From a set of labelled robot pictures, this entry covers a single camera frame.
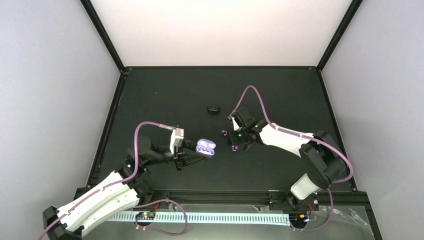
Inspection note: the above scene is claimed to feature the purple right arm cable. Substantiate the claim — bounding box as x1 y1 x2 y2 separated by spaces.
231 85 354 185

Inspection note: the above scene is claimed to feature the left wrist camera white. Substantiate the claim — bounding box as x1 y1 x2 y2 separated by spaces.
169 127 184 154

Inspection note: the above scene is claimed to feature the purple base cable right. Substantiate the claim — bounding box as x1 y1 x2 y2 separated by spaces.
289 188 334 232

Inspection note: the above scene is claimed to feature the black earbud charging case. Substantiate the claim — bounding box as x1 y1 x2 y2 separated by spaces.
206 105 221 115

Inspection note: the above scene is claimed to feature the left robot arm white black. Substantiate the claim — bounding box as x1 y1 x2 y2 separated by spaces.
42 136 217 240

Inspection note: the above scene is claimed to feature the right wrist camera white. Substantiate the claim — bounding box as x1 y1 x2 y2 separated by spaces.
227 116 240 131

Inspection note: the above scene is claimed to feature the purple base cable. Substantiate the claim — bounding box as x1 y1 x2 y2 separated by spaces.
134 198 189 236
289 188 334 232

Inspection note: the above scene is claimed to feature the white slotted cable duct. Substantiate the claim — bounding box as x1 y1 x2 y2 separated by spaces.
108 211 290 226

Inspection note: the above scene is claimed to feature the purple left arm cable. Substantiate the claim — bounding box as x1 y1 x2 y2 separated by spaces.
38 121 176 240

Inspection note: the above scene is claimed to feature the lilac earbud charging case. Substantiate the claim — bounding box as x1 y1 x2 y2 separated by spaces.
195 138 217 157

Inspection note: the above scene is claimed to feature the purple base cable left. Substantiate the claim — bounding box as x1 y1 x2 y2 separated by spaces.
134 198 189 236

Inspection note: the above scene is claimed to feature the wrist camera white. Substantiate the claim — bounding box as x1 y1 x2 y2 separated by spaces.
169 127 184 154
227 116 240 131

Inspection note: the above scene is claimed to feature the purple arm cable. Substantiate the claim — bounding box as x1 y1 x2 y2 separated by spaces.
38 121 176 240
231 85 354 185

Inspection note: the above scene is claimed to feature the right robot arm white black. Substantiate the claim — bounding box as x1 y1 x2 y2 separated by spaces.
227 108 348 210

